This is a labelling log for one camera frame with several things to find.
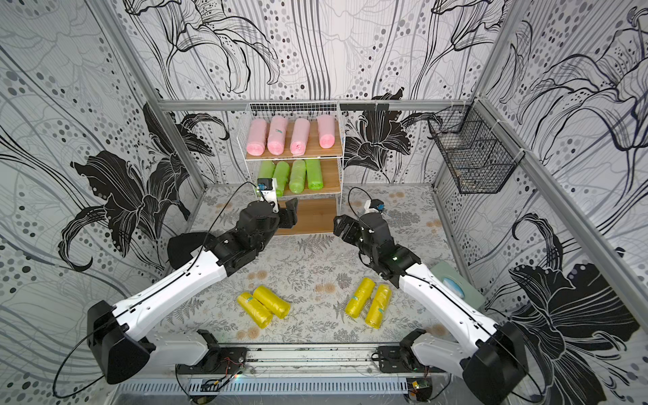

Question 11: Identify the green trash bag roll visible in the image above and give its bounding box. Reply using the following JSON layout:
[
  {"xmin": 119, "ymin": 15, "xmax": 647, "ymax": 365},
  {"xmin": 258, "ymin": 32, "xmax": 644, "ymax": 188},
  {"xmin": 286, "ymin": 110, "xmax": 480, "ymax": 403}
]
[
  {"xmin": 289, "ymin": 160, "xmax": 306, "ymax": 194},
  {"xmin": 305, "ymin": 159, "xmax": 324, "ymax": 191},
  {"xmin": 258, "ymin": 160, "xmax": 275, "ymax": 179},
  {"xmin": 273, "ymin": 161, "xmax": 290, "ymax": 197}
]

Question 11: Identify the pink trash bag roll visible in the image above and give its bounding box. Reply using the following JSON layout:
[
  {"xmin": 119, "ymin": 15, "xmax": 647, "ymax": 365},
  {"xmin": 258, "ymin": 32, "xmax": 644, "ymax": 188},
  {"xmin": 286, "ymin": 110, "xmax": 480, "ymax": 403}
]
[
  {"xmin": 246, "ymin": 118, "xmax": 268, "ymax": 157},
  {"xmin": 317, "ymin": 114, "xmax": 336, "ymax": 150},
  {"xmin": 267, "ymin": 115, "xmax": 289, "ymax": 156},
  {"xmin": 290, "ymin": 118, "xmax": 311, "ymax": 156}
]

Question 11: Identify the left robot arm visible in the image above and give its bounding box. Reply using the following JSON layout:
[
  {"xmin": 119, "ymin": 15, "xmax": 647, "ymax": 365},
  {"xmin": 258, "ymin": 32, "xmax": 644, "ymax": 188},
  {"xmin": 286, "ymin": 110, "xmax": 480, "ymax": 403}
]
[{"xmin": 86, "ymin": 198, "xmax": 299, "ymax": 385}]

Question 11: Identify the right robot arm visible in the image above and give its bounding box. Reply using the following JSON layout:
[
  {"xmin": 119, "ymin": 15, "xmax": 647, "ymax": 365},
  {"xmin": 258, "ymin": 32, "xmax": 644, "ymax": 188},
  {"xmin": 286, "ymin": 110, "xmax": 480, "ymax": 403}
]
[{"xmin": 333, "ymin": 213, "xmax": 528, "ymax": 404}]

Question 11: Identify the yellow trash bag roll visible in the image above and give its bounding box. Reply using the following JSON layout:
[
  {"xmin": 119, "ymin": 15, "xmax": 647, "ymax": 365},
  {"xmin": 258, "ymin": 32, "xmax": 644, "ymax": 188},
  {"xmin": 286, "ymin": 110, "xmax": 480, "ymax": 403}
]
[
  {"xmin": 345, "ymin": 278, "xmax": 376, "ymax": 318},
  {"xmin": 252, "ymin": 285, "xmax": 291, "ymax": 319},
  {"xmin": 236, "ymin": 292, "xmax": 273, "ymax": 329},
  {"xmin": 366, "ymin": 285, "xmax": 393, "ymax": 329}
]

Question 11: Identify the black baseball cap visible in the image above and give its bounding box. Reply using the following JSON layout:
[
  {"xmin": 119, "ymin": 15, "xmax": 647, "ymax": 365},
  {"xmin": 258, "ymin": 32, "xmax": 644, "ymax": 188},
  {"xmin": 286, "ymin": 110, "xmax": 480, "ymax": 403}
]
[{"xmin": 167, "ymin": 232, "xmax": 216, "ymax": 270}]

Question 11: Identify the green tissue box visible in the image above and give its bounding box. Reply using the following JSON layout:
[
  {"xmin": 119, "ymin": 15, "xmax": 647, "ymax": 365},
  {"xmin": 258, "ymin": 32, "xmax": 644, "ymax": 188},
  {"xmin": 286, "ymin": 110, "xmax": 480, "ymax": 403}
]
[{"xmin": 430, "ymin": 262, "xmax": 486, "ymax": 310}]

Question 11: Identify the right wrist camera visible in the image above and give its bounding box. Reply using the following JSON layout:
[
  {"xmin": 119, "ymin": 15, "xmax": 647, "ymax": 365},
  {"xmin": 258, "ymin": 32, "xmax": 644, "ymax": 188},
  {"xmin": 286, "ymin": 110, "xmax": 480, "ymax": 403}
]
[{"xmin": 364, "ymin": 198, "xmax": 385, "ymax": 214}]

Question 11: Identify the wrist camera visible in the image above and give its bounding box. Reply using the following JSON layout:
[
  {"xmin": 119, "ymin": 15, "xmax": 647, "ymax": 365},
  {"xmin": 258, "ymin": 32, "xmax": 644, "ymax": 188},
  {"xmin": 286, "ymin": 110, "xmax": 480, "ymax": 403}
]
[
  {"xmin": 258, "ymin": 177, "xmax": 279, "ymax": 213},
  {"xmin": 364, "ymin": 198, "xmax": 385, "ymax": 214}
]

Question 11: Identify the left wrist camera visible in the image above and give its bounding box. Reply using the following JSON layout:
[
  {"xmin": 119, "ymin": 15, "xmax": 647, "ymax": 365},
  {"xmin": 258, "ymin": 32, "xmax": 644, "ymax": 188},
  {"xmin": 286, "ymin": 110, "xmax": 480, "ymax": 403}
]
[{"xmin": 258, "ymin": 177, "xmax": 279, "ymax": 213}]

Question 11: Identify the white wire wooden shelf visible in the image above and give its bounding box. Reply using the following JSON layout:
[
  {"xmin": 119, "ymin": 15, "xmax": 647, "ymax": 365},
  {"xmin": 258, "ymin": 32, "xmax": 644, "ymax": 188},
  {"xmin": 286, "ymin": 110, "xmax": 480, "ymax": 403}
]
[{"xmin": 237, "ymin": 101, "xmax": 345, "ymax": 236}]

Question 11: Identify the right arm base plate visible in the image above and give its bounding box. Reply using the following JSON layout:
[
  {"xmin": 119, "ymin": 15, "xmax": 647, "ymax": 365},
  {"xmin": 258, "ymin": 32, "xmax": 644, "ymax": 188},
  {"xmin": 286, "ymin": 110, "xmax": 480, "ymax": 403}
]
[{"xmin": 371, "ymin": 345, "xmax": 445, "ymax": 374}]

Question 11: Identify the black wire wall basket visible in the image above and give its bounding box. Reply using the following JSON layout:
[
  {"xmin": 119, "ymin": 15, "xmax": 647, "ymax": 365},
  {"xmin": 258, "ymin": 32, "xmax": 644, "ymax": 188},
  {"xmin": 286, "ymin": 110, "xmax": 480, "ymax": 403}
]
[{"xmin": 427, "ymin": 105, "xmax": 517, "ymax": 194}]

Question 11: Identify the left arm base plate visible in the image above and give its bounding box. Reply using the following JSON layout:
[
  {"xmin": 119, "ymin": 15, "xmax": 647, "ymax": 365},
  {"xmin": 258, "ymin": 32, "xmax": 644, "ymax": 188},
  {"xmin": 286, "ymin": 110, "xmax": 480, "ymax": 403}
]
[{"xmin": 177, "ymin": 347, "xmax": 248, "ymax": 376}]

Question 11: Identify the white slotted cable duct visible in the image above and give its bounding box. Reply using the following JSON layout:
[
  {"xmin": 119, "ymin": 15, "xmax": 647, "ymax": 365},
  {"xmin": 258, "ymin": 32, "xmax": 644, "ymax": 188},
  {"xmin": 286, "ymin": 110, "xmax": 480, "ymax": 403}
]
[{"xmin": 120, "ymin": 376, "xmax": 408, "ymax": 396}]

